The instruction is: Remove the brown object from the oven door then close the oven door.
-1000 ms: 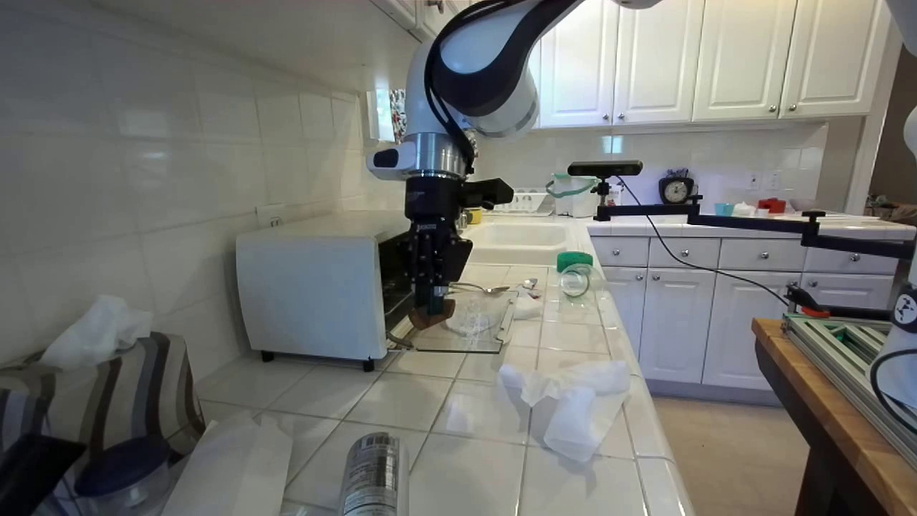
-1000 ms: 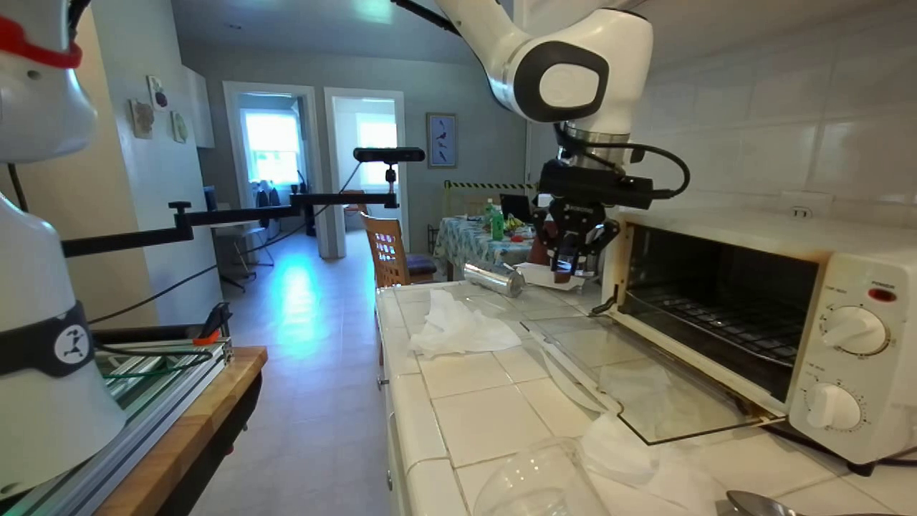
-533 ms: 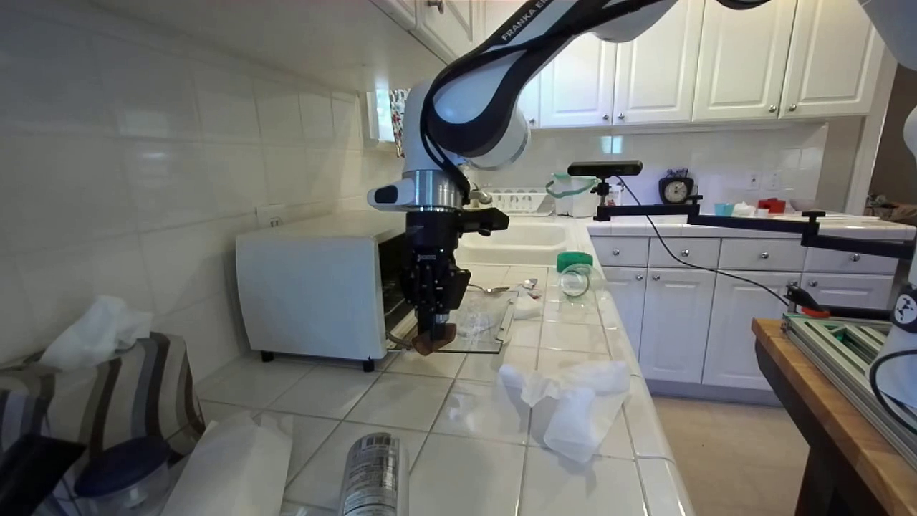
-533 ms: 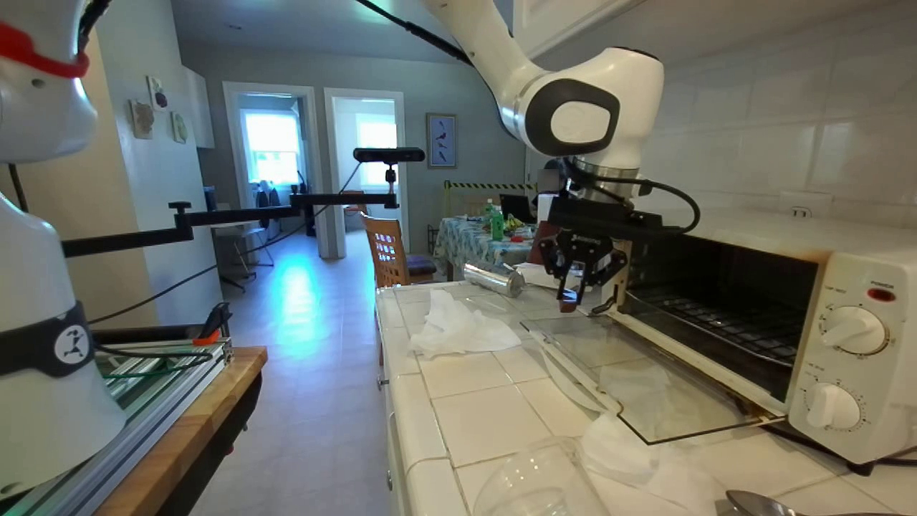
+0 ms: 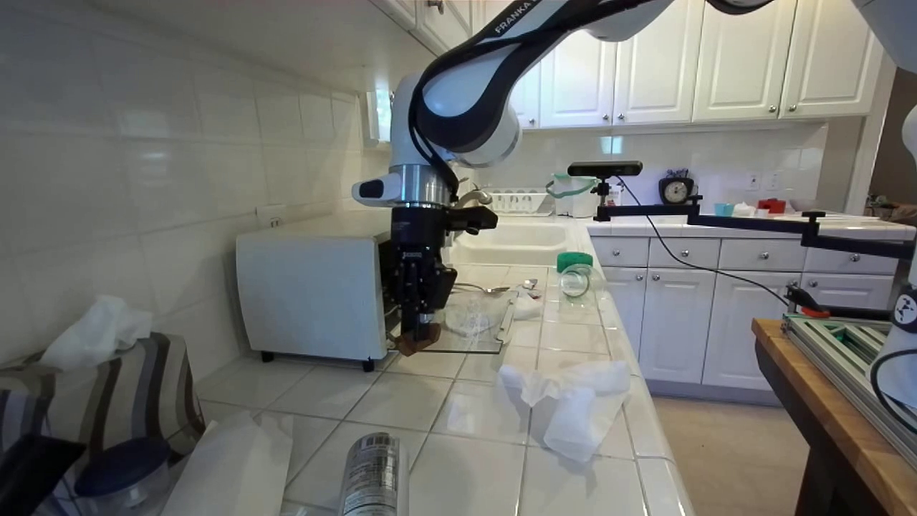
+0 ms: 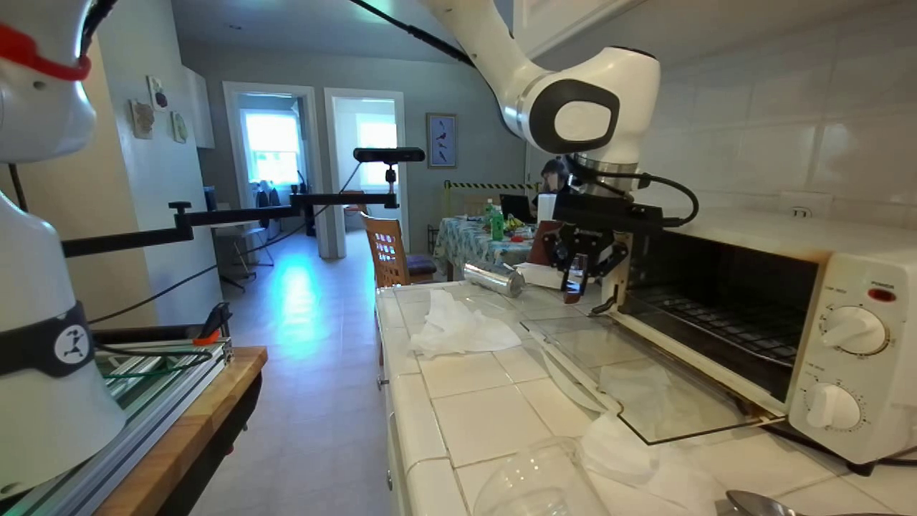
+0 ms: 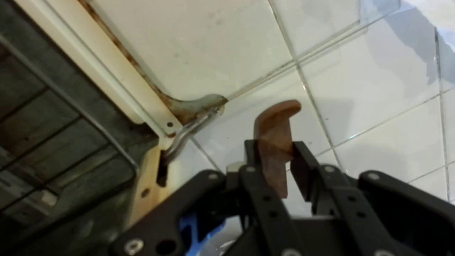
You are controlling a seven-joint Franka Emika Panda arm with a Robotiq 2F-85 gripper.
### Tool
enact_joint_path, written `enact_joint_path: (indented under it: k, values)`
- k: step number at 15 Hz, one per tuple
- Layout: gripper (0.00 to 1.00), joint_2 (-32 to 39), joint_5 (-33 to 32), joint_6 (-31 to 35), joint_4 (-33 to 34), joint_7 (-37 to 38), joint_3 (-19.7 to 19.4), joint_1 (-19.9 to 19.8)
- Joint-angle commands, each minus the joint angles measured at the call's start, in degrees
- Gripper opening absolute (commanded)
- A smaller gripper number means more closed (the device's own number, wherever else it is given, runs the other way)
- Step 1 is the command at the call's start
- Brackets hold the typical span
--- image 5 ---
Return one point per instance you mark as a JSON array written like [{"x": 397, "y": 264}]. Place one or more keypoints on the small shiny metal object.
[{"x": 531, "y": 287}]

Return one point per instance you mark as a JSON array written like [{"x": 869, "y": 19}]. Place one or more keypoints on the black stereo camera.
[{"x": 605, "y": 169}]

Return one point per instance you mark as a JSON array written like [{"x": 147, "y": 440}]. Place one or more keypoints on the small teal object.
[{"x": 723, "y": 207}]

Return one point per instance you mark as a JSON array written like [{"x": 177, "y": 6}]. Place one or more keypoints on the black table clock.
[{"x": 678, "y": 191}]

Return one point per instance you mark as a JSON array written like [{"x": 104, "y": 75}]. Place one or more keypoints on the flat black object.
[{"x": 33, "y": 467}]

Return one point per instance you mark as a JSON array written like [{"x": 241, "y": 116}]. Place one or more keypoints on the white paper bag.
[{"x": 231, "y": 467}]

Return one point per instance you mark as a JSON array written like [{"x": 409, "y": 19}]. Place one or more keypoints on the small red object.
[{"x": 771, "y": 205}]

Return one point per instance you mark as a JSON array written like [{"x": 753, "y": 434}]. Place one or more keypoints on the clear plastic container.
[{"x": 574, "y": 195}]

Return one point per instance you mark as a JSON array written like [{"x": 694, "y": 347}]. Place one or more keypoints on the wooden table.
[{"x": 840, "y": 432}]

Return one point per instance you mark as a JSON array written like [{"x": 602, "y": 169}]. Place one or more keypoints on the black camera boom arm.
[{"x": 764, "y": 225}]

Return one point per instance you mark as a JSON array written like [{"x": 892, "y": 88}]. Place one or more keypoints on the white toaster oven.
[{"x": 306, "y": 287}]

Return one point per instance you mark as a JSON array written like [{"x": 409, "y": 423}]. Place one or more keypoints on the red and black clamp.
[{"x": 806, "y": 304}]

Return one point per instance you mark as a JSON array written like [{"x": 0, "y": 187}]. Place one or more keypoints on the crumpled white paper towel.
[{"x": 574, "y": 412}]

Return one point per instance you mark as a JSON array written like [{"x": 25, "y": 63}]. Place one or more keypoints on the white wall cabinet row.
[{"x": 726, "y": 58}]

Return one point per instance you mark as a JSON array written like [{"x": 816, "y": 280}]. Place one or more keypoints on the metal base plate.
[{"x": 840, "y": 347}]

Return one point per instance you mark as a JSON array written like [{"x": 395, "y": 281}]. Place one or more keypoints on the container with blue lid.
[{"x": 124, "y": 467}]

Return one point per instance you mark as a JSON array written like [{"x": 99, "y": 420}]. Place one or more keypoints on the thin white napkin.
[{"x": 525, "y": 308}]

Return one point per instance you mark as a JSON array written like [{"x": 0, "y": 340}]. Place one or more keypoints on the white base cabinet row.
[{"x": 718, "y": 324}]

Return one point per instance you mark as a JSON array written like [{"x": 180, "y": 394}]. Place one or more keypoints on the window with patterned curtain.
[{"x": 379, "y": 113}]

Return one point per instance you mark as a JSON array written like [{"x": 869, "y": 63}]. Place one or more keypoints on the crumpled white tissue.
[{"x": 95, "y": 330}]

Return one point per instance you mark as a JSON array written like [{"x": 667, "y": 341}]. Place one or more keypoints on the metal spoon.
[{"x": 488, "y": 287}]

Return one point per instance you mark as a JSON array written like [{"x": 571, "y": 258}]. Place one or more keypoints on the green object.
[{"x": 574, "y": 258}]

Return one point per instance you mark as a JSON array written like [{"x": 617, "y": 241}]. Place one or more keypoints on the white upper cabinet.
[{"x": 287, "y": 30}]

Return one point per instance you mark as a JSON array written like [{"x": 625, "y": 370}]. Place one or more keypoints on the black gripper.
[{"x": 419, "y": 245}]

